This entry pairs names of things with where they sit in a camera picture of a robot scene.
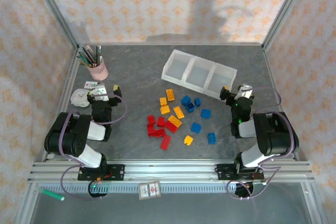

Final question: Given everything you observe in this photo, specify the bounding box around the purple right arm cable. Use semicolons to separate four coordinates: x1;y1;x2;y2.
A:
226;86;296;200

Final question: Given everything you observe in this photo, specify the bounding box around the pink pencil cup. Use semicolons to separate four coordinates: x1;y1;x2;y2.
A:
86;56;109;81

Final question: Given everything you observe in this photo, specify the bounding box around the white alarm clock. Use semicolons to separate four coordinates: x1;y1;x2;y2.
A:
70;89;91;108

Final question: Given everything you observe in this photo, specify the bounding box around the black round cable port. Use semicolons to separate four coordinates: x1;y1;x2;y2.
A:
88;182;109;199
234;183;255;200

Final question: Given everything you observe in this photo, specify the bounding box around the aluminium mounting rail beam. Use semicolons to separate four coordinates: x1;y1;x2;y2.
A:
28;159;314;183

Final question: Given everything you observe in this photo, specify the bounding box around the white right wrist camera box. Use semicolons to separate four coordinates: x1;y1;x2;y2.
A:
236;83;254;100

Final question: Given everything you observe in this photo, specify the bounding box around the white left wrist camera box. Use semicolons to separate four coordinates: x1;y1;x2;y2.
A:
90;84;109;101

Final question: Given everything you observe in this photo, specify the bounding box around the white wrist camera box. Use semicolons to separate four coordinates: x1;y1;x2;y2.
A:
90;84;109;101
236;83;254;100

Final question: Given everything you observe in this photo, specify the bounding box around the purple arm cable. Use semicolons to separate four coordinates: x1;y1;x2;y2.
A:
226;86;296;200
59;95;129;200

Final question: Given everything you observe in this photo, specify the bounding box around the grey slotted cable duct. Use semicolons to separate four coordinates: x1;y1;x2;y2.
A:
41;183;267;194

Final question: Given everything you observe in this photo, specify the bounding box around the playing card box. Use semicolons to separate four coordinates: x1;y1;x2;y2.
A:
138;181;162;200

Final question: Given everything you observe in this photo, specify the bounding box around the aluminium frame post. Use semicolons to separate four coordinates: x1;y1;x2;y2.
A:
261;0;313;51
28;0;79;49

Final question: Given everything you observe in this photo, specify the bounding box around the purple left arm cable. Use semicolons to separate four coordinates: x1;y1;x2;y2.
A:
59;95;129;200

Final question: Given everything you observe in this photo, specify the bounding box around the green marker pen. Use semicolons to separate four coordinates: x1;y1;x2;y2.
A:
39;188;66;201

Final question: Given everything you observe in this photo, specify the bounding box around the aluminium table end rail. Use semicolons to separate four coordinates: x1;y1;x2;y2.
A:
77;42;265;47

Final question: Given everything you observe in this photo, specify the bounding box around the long red lego brick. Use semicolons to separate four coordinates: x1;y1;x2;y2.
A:
160;135;172;151
164;120;179;133

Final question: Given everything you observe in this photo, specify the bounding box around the aluminium table side rail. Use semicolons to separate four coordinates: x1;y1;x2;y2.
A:
262;45;300;162
41;47;81;162

